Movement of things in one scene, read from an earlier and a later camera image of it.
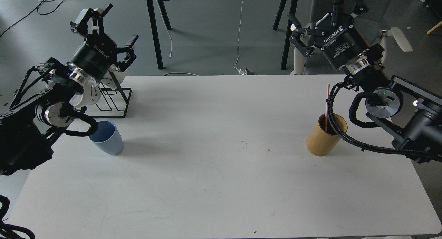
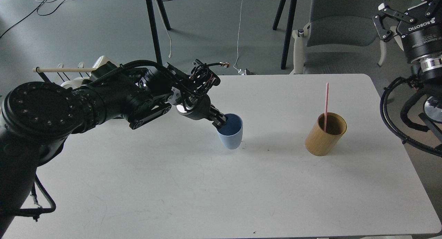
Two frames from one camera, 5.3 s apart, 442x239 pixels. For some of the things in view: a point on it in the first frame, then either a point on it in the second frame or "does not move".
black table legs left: (149, 1) does not move
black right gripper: (335, 34) → (422, 36)
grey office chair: (367, 7) does not move
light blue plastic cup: (107, 137) → (230, 133)
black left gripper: (99, 54) → (200, 109)
